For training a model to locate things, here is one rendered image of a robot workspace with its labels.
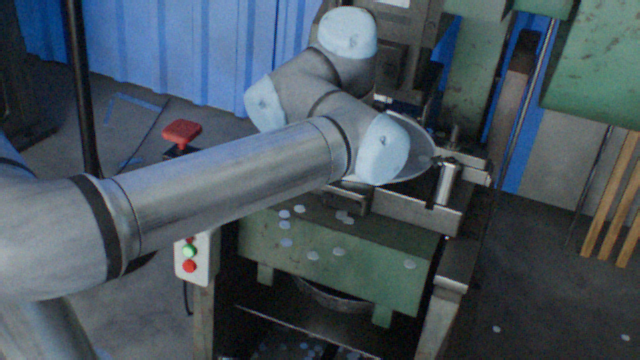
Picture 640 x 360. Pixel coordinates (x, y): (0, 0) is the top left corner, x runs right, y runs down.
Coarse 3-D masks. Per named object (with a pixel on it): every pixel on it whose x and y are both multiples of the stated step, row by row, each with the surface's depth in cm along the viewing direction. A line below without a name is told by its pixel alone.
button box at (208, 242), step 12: (216, 228) 122; (204, 240) 120; (216, 240) 123; (180, 252) 124; (204, 252) 122; (216, 252) 125; (180, 264) 126; (204, 264) 123; (216, 264) 127; (180, 276) 128; (192, 276) 126; (204, 276) 125; (192, 312) 141
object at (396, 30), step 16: (352, 0) 115; (368, 0) 113; (384, 0) 112; (400, 0) 111; (416, 0) 110; (384, 16) 114; (400, 16) 113; (416, 16) 112; (384, 32) 115; (400, 32) 114; (416, 32) 113; (384, 48) 114; (400, 48) 113; (416, 48) 115; (384, 64) 115; (400, 64) 114; (416, 64) 116; (384, 80) 117; (400, 80) 117; (416, 80) 118
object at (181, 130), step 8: (176, 120) 127; (184, 120) 127; (168, 128) 124; (176, 128) 124; (184, 128) 124; (192, 128) 125; (200, 128) 125; (168, 136) 122; (176, 136) 122; (184, 136) 122; (192, 136) 123; (184, 144) 126
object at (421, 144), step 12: (396, 120) 132; (408, 120) 132; (408, 132) 128; (420, 132) 129; (420, 144) 125; (432, 144) 125; (408, 156) 120; (432, 156) 121; (408, 168) 117; (420, 168) 117; (348, 180) 111; (396, 180) 112
